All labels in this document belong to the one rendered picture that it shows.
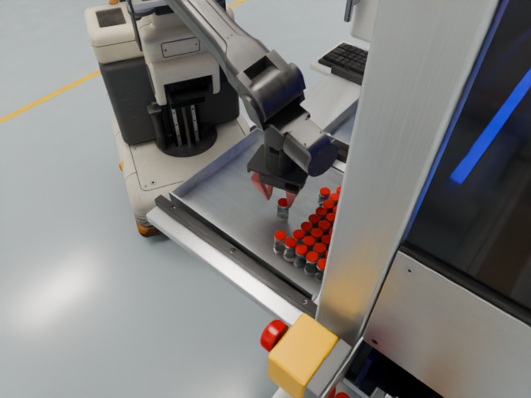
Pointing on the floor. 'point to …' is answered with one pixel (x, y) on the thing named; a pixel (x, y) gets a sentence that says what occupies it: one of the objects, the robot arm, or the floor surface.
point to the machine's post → (398, 143)
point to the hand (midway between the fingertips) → (280, 198)
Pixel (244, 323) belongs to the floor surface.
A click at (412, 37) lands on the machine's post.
